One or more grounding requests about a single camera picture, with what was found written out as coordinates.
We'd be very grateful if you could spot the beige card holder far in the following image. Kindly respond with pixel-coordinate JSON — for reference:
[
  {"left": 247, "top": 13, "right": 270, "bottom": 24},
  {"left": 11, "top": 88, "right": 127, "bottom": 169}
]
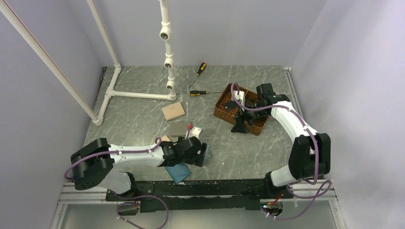
[{"left": 161, "top": 102, "right": 185, "bottom": 121}]

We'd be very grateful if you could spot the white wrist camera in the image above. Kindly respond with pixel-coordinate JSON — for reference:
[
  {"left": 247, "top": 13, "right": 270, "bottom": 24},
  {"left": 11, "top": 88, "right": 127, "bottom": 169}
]
[
  {"left": 185, "top": 125, "right": 203, "bottom": 139},
  {"left": 232, "top": 90, "right": 245, "bottom": 105}
]

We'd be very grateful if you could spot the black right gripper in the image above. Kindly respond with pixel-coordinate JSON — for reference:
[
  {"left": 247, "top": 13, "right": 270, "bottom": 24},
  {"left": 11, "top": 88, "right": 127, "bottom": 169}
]
[{"left": 231, "top": 101, "right": 268, "bottom": 134}]

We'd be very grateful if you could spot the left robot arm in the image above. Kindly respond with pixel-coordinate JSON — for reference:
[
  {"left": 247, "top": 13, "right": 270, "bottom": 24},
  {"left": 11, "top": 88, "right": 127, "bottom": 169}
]
[{"left": 64, "top": 136, "right": 208, "bottom": 200}]

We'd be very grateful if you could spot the blue card holder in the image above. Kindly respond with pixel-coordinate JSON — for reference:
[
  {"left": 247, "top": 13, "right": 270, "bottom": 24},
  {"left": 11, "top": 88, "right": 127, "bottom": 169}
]
[{"left": 165, "top": 163, "right": 191, "bottom": 185}]

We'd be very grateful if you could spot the grey card holder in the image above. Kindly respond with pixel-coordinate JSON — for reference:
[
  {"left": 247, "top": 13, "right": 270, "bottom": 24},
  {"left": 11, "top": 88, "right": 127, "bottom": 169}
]
[{"left": 169, "top": 121, "right": 192, "bottom": 137}]

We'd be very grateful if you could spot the brown woven divided basket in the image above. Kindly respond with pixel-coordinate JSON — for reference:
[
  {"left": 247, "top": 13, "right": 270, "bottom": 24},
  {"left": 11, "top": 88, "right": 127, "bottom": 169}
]
[{"left": 213, "top": 83, "right": 268, "bottom": 135}]

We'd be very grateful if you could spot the white PVC pipe frame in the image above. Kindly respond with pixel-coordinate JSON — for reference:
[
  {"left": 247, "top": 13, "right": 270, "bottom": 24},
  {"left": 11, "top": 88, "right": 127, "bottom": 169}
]
[{"left": 0, "top": 0, "right": 178, "bottom": 126}]

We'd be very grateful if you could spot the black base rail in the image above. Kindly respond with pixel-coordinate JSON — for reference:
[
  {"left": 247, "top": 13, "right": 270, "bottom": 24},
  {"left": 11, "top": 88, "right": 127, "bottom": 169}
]
[{"left": 106, "top": 179, "right": 293, "bottom": 213}]

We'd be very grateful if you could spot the black yellow screwdriver near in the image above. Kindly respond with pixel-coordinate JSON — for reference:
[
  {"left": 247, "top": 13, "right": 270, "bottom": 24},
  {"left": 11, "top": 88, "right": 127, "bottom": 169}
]
[{"left": 188, "top": 90, "right": 222, "bottom": 96}]

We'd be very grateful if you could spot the black yellow screwdriver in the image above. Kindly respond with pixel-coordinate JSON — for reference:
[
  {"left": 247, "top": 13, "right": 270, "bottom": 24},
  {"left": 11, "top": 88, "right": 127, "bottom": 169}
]
[
  {"left": 188, "top": 90, "right": 222, "bottom": 96},
  {"left": 189, "top": 62, "right": 207, "bottom": 87}
]

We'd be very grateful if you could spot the green card holder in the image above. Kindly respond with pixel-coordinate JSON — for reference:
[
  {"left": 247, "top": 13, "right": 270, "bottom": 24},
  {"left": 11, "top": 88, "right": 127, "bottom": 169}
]
[{"left": 203, "top": 144, "right": 212, "bottom": 164}]

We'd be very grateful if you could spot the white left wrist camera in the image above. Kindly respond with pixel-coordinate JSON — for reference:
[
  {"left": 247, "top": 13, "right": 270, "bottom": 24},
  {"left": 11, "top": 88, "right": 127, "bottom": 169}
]
[{"left": 185, "top": 125, "right": 203, "bottom": 139}]

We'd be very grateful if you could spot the grey credit card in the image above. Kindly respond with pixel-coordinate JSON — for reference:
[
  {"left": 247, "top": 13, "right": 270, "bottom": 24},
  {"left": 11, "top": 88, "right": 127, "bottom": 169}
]
[{"left": 223, "top": 101, "right": 239, "bottom": 111}]

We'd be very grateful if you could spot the aluminium front rail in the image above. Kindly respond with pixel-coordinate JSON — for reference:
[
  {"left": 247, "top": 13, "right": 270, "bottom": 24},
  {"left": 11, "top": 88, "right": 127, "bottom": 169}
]
[{"left": 58, "top": 182, "right": 107, "bottom": 204}]

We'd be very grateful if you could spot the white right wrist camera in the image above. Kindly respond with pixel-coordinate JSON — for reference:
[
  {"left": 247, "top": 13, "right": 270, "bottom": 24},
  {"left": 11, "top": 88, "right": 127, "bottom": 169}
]
[{"left": 232, "top": 90, "right": 245, "bottom": 105}]

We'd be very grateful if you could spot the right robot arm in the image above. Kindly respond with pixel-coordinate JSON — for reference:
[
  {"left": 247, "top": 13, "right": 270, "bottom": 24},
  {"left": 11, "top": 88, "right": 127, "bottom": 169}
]
[{"left": 230, "top": 83, "right": 331, "bottom": 198}]

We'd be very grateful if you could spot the black yellow screwdriver far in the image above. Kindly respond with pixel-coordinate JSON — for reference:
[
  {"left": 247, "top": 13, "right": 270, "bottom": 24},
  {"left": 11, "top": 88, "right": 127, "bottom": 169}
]
[{"left": 189, "top": 62, "right": 207, "bottom": 87}]

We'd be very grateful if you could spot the beige card holder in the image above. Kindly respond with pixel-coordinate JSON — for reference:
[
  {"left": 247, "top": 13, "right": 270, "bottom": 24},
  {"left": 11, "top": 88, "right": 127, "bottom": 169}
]
[
  {"left": 161, "top": 135, "right": 171, "bottom": 142},
  {"left": 161, "top": 102, "right": 185, "bottom": 121}
]

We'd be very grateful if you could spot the beige card holder near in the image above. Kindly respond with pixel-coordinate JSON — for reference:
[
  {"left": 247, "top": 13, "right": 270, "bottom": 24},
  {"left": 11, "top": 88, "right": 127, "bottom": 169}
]
[{"left": 161, "top": 135, "right": 171, "bottom": 142}]

